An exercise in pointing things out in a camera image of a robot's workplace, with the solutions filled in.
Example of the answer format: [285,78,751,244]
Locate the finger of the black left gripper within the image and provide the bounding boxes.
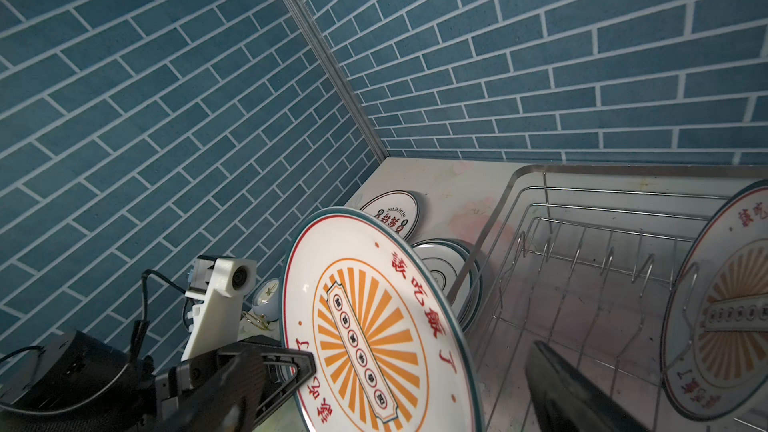
[224,338,316,426]

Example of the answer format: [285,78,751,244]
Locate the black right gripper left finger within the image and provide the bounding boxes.
[154,347,266,431]

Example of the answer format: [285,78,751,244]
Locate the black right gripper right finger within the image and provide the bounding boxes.
[525,341,646,431]

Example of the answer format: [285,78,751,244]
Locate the white plate red chinese characters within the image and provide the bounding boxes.
[360,190,421,240]

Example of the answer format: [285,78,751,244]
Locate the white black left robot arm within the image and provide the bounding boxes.
[1,331,316,431]

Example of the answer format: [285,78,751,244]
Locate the steel wire dish rack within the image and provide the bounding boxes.
[467,165,767,431]

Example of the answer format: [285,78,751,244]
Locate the aluminium corner post left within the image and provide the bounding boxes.
[282,0,389,163]

